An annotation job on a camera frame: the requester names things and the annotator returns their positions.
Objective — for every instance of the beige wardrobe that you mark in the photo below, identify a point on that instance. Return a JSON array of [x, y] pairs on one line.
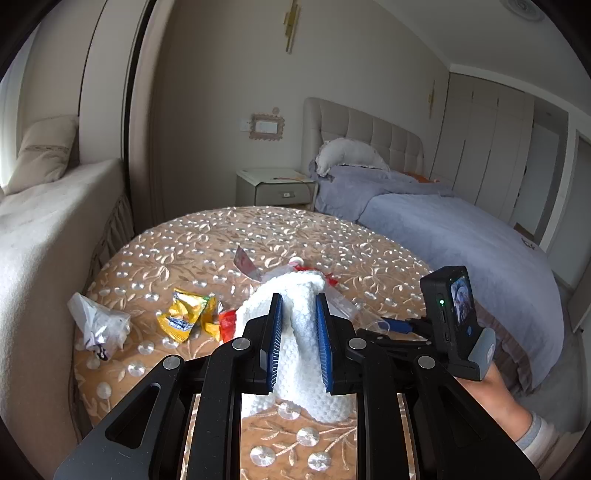
[[485, 147]]

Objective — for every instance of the round ceiling vent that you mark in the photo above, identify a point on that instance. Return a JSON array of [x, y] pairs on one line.
[[524, 8]]

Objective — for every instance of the person's right forearm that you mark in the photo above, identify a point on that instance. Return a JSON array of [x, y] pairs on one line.
[[489, 406]]

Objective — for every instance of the red white snack wrapper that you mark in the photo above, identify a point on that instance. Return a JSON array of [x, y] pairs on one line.
[[328, 278]]

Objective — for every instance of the yellow snack packet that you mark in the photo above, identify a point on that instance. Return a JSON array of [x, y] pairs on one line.
[[180, 314]]

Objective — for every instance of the small gold wall ornament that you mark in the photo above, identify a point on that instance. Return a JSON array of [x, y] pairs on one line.
[[433, 97]]

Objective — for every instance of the small yellow wrapper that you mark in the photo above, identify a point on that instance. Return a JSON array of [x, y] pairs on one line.
[[211, 318]]

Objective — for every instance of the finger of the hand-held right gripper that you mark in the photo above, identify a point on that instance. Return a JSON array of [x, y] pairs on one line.
[[398, 325], [401, 344]]

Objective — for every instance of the beige sofa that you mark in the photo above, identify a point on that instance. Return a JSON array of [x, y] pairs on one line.
[[41, 258]]

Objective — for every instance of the white ruffled pillow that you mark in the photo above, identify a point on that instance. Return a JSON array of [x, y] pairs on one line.
[[346, 154]]

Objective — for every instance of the clear plastic bag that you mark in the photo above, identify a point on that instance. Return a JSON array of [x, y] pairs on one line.
[[344, 307]]

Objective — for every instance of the beige cushion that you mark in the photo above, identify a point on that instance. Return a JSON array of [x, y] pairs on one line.
[[41, 154]]

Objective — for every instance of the white knitted cloth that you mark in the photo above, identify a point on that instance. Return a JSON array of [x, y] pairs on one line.
[[300, 323]]

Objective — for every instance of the beige nightstand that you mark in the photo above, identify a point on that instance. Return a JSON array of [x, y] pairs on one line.
[[272, 191]]

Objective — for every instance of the beige padded headboard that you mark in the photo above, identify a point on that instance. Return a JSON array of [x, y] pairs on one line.
[[369, 134]]

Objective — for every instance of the lavender bedspread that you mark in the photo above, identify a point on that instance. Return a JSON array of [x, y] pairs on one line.
[[461, 240]]

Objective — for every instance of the round table floral tablecloth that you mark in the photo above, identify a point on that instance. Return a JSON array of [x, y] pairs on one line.
[[207, 240]]

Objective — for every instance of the orange item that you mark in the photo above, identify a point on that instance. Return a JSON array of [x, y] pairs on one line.
[[418, 177]]

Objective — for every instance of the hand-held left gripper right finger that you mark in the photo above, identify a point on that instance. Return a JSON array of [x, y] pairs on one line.
[[324, 344]]

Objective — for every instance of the long gold wall ornament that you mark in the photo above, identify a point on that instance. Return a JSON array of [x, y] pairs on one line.
[[292, 23]]

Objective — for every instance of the white plastic bag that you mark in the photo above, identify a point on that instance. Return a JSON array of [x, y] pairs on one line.
[[92, 318]]

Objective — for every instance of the framed wall switch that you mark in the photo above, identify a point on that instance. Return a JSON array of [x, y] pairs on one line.
[[267, 127]]

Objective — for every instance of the silver wrapper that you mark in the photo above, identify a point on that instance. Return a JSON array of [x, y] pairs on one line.
[[244, 265]]

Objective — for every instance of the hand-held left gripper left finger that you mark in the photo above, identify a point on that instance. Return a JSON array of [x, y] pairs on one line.
[[275, 344]]

